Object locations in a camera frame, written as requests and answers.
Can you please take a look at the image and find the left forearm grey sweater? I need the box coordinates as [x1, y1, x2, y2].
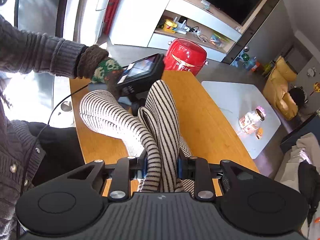
[1, 17, 88, 79]

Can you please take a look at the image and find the left hand in patterned glove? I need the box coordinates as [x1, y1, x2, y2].
[76, 45, 124, 92]

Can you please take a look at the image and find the yellow armchair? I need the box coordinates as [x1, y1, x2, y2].
[263, 56, 298, 121]

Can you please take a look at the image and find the white marble coffee table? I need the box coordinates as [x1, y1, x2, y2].
[201, 81, 281, 159]

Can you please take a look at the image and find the black cable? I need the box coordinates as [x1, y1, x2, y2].
[15, 82, 91, 240]

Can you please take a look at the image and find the black jacket on sofa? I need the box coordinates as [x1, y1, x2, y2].
[298, 160, 319, 225]

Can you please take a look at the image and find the grey sofa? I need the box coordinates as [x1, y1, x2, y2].
[274, 144, 319, 239]

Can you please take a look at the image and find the glass snack jar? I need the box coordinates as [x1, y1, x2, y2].
[239, 106, 266, 134]

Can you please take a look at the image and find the beige blanket on sofa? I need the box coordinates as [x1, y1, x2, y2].
[296, 133, 319, 157]

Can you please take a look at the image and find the white wooden shelf unit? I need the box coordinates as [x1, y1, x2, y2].
[148, 0, 243, 62]

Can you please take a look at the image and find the black white striped garment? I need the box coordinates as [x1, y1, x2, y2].
[80, 80, 194, 193]

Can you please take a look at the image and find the dark blue cabinet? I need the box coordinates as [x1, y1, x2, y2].
[280, 113, 320, 154]

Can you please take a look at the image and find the grey knitted cardigan torso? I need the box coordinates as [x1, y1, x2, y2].
[1, 81, 46, 239]

